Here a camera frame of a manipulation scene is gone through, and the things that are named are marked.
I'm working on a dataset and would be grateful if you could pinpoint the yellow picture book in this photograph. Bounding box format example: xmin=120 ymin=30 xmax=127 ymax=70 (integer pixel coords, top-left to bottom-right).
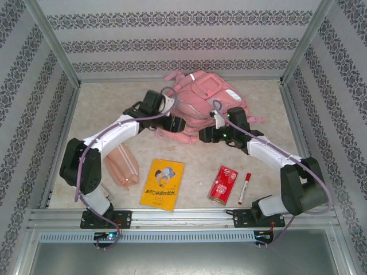
xmin=139 ymin=158 xmax=185 ymax=212

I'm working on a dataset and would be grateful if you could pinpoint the aluminium left frame post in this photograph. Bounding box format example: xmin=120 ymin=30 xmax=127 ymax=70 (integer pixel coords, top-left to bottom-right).
xmin=22 ymin=0 xmax=83 ymax=87

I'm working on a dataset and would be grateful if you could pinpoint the aluminium frame post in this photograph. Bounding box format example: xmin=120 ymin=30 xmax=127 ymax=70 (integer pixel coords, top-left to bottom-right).
xmin=22 ymin=0 xmax=83 ymax=87
xmin=278 ymin=0 xmax=337 ymax=86

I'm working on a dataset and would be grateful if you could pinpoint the aluminium back rail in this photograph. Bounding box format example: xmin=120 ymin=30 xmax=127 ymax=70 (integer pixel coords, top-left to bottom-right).
xmin=79 ymin=76 xmax=283 ymax=84

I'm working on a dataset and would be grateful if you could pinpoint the grey metal panel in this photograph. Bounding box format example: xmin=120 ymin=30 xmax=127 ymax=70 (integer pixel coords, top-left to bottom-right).
xmin=27 ymin=242 xmax=343 ymax=275

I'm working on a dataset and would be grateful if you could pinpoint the aluminium mounting rail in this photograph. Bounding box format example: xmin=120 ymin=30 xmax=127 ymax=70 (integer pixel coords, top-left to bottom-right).
xmin=27 ymin=208 xmax=341 ymax=230

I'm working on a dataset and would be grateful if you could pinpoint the right controller board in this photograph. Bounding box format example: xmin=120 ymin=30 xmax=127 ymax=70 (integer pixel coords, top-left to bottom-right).
xmin=254 ymin=230 xmax=275 ymax=243

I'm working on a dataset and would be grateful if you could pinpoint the aluminium right side rail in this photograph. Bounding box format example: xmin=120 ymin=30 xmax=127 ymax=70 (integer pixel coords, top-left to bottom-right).
xmin=278 ymin=82 xmax=327 ymax=207

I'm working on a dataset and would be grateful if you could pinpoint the pink striped pencil case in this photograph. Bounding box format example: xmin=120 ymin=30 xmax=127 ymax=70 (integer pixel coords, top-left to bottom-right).
xmin=103 ymin=144 xmax=140 ymax=190

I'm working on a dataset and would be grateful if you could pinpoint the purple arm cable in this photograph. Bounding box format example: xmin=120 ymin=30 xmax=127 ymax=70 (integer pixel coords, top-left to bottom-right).
xmin=74 ymin=87 xmax=180 ymax=252
xmin=212 ymin=99 xmax=336 ymax=250

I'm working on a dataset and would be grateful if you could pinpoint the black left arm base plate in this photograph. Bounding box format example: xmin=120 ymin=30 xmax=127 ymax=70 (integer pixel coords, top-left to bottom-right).
xmin=80 ymin=210 xmax=133 ymax=230

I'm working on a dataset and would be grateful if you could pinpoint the red tissue packet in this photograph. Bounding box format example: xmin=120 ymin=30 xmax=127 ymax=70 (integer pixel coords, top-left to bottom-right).
xmin=207 ymin=165 xmax=239 ymax=207

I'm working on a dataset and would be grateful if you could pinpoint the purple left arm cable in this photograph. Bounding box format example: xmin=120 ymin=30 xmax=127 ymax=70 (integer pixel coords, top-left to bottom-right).
xmin=74 ymin=87 xmax=180 ymax=252

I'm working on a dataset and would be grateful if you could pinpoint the controller board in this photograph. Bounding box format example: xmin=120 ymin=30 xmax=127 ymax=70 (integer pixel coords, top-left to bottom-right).
xmin=254 ymin=230 xmax=275 ymax=243
xmin=93 ymin=231 xmax=120 ymax=242

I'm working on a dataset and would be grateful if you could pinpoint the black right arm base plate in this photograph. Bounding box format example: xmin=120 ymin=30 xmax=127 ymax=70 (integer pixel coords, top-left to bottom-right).
xmin=232 ymin=209 xmax=286 ymax=229

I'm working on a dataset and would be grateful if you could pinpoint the aluminium left side rail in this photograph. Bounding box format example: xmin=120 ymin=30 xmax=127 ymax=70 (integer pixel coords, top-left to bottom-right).
xmin=38 ymin=84 xmax=83 ymax=209

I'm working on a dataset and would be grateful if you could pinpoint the red and white marker pen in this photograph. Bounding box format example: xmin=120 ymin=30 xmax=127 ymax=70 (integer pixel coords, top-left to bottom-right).
xmin=237 ymin=172 xmax=253 ymax=206

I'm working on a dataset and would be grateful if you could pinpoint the grey slotted cable duct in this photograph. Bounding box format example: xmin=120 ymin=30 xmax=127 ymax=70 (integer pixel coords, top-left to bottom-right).
xmin=38 ymin=230 xmax=256 ymax=243

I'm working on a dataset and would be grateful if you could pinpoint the left controller board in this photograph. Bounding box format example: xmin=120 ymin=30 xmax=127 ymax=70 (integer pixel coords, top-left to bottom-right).
xmin=93 ymin=231 xmax=120 ymax=242

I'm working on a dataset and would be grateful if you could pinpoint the pink student backpack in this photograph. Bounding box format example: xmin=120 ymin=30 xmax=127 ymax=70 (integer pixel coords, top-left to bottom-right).
xmin=154 ymin=71 xmax=264 ymax=146

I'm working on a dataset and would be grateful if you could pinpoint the aluminium right frame post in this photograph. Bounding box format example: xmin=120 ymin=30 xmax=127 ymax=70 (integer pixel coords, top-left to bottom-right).
xmin=278 ymin=0 xmax=337 ymax=86

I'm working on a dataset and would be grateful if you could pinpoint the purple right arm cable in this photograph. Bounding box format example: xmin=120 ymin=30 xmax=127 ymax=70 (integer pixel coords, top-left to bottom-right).
xmin=212 ymin=99 xmax=336 ymax=250

